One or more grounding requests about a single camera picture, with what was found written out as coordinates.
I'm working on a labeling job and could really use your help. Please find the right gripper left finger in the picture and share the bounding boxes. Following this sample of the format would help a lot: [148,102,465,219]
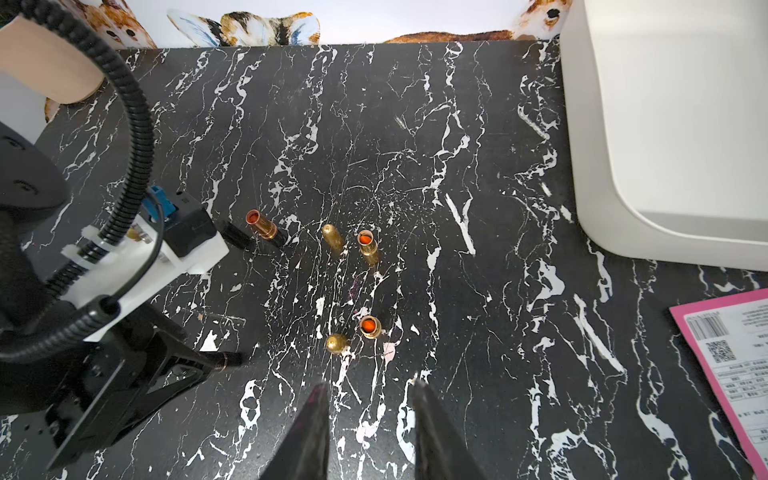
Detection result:
[260,383,330,480]

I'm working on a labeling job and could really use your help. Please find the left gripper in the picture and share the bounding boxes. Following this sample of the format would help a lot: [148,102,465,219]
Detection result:
[45,303,243,471]

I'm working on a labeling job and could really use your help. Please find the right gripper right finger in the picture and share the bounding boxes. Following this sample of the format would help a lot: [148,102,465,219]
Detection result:
[413,380,485,479]

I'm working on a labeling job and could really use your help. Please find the gold lipstick cap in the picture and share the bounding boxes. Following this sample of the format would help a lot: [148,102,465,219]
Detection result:
[325,333,349,355]
[321,224,345,254]

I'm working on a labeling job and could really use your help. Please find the gold lipstick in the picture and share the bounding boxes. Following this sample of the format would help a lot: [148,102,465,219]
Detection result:
[359,315,382,339]
[357,230,380,267]
[246,209,288,249]

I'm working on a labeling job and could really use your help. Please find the potted green plant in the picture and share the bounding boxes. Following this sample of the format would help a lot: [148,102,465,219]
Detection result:
[1,17,104,104]

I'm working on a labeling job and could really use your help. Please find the pink printed card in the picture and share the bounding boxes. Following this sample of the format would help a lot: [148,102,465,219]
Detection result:
[670,289,767,479]

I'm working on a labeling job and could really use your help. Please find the cream rectangular tray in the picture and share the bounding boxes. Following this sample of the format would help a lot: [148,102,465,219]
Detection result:
[560,1,767,271]

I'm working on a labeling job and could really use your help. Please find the black corrugated cable conduit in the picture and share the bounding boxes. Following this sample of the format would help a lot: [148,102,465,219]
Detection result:
[0,0,156,364]

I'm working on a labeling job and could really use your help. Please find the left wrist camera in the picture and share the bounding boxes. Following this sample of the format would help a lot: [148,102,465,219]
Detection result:
[63,186,229,342]

